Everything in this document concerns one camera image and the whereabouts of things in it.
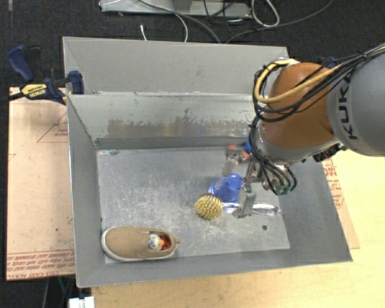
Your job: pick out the yellow spiky ball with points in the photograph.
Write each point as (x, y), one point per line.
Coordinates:
(208, 207)

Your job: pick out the blue plastic toy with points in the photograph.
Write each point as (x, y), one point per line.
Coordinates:
(227, 188)

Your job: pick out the grey metal bin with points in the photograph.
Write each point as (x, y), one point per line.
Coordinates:
(154, 184)

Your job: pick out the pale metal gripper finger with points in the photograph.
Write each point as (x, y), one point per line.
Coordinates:
(246, 205)
(229, 167)

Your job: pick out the silver ball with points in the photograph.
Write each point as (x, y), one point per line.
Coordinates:
(154, 242)

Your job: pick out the tan shoe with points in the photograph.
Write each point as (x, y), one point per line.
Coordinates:
(125, 243)

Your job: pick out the brown cardboard board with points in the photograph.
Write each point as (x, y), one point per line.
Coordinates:
(38, 178)

